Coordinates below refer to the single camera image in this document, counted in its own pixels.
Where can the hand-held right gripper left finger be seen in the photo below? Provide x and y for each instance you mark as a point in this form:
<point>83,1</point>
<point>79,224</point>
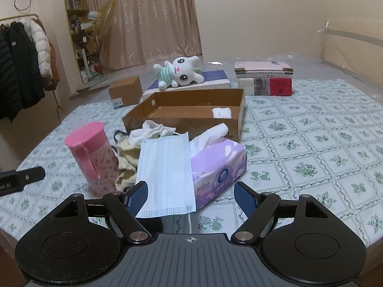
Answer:
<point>138,195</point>

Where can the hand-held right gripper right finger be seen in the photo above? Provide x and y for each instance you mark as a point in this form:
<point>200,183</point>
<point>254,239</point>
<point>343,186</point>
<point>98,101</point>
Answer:
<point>245,197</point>

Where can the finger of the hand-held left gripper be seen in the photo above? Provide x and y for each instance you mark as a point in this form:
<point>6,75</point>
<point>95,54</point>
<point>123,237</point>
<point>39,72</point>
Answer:
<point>31,175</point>

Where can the blue face mask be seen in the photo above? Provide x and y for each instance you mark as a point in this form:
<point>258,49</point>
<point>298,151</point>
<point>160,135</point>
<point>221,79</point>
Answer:
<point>164,173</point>

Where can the white sock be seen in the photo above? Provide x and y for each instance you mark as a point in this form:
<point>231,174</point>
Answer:
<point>222,113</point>
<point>151,131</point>

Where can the brown cardboard box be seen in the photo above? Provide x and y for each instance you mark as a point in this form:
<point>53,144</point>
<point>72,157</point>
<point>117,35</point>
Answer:
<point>191,99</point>

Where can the purple tissue pack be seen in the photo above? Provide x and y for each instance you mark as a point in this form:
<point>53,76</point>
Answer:
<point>220,167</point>

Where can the cream yellow cloth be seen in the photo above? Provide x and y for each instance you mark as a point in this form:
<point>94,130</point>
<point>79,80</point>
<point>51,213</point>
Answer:
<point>126,155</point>

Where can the pink lidded cup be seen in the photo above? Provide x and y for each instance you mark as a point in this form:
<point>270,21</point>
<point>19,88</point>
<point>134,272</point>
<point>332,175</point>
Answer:
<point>86,146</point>

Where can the green floral bed sheet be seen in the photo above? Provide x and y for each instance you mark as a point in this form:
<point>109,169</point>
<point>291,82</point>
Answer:
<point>299,155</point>

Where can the black puffer jacket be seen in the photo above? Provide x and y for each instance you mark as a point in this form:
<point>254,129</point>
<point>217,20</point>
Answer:
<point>18,74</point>

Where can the small closed cardboard box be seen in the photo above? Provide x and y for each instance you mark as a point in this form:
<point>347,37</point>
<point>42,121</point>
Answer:
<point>125,91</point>

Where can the brown jacket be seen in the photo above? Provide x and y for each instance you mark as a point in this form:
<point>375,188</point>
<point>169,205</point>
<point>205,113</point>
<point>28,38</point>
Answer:
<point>54,65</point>

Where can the thick red spine book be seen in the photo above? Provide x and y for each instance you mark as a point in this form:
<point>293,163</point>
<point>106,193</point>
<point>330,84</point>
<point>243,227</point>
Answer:
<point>269,86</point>

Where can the blue and white flat box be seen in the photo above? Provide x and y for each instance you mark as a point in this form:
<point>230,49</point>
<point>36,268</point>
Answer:
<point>216,79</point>

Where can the thin dark book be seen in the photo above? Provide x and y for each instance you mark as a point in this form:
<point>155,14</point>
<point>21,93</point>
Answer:
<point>263,74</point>

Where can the white puffer jacket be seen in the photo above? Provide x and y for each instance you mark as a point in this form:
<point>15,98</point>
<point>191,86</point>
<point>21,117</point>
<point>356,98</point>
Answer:
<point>41,47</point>

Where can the white bunny plush toy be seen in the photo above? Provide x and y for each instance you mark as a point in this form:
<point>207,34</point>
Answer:
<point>182,71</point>

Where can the wooden bookshelf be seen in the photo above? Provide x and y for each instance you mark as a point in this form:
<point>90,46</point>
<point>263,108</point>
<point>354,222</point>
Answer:
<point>74,36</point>

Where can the metal clothes rack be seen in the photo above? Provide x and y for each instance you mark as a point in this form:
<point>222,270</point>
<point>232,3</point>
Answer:
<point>21,16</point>

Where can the yellow standing fan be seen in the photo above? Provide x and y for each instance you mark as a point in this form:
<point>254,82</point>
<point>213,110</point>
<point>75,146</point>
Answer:
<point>105,18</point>

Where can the beige patterned curtain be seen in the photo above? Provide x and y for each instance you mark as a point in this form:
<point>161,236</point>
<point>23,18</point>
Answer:
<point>149,21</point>

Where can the cream wooden headboard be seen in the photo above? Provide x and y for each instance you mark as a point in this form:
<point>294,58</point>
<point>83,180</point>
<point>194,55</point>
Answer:
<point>353,50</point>

